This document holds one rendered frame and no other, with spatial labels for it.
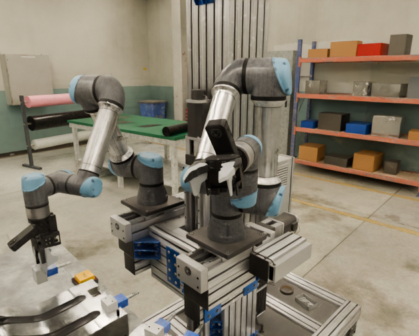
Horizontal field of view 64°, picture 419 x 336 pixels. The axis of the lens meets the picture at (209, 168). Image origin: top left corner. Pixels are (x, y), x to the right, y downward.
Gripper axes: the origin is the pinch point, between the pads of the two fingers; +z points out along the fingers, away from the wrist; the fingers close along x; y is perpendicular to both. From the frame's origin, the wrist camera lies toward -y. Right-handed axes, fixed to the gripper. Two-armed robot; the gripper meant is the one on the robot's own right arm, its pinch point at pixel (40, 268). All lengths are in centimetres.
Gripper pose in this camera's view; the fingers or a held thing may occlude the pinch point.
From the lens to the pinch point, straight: 142.0
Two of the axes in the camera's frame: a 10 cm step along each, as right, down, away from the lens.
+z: 0.0, 9.6, 2.8
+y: 7.3, -1.9, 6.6
